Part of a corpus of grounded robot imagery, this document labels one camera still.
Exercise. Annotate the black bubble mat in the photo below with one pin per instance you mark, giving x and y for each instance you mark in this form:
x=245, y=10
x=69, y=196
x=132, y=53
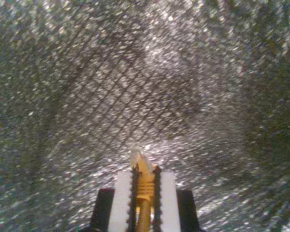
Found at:
x=145, y=72

